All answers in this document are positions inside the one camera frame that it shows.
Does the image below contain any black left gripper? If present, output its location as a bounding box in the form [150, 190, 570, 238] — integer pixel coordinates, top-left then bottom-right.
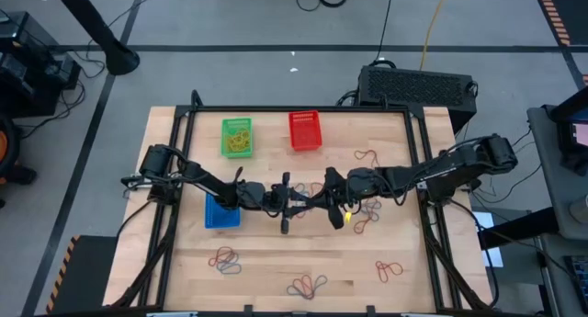
[238, 172, 313, 235]

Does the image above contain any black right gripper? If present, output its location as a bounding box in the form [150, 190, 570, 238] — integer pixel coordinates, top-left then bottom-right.
[316, 166, 386, 230]

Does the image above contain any blue plastic basket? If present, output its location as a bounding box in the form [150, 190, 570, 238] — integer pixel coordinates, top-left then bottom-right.
[204, 192, 243, 230]

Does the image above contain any red plastic basket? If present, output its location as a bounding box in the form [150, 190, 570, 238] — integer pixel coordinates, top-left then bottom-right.
[288, 109, 323, 152]

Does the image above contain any green plastic basket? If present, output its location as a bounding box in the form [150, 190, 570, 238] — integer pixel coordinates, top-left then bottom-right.
[220, 117, 254, 160]

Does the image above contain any black computer case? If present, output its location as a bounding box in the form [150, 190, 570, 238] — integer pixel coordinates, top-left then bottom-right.
[356, 64, 479, 135]

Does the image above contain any black desk beam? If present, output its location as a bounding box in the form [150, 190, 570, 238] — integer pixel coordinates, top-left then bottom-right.
[476, 205, 560, 250]

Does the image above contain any black hazard-striped floor mat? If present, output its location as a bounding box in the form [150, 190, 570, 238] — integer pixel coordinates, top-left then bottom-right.
[45, 234, 119, 314]
[532, 0, 588, 48]

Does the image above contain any grey desk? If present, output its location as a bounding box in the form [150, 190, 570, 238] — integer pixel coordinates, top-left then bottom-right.
[526, 104, 588, 243]

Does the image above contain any black pole stand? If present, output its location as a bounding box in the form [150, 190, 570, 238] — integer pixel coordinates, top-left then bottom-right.
[48, 0, 141, 77]

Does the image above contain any black monitor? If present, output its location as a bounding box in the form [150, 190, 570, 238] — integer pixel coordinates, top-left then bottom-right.
[549, 86, 588, 174]

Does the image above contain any black keyboard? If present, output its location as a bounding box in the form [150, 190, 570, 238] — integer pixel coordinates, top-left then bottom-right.
[563, 255, 588, 311]

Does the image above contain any black and orange wheel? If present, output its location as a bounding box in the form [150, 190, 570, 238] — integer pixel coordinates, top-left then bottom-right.
[0, 113, 38, 189]

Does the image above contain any black equipment cart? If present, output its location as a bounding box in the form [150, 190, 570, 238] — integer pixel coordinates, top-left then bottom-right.
[0, 11, 85, 119]

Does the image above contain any black table frame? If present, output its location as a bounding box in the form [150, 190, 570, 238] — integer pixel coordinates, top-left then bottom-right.
[107, 90, 492, 317]

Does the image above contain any black hanging cable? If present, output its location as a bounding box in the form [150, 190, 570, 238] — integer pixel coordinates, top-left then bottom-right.
[375, 0, 396, 64]

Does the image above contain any yellow hanging cable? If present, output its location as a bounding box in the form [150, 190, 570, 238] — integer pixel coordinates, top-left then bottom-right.
[419, 0, 450, 73]

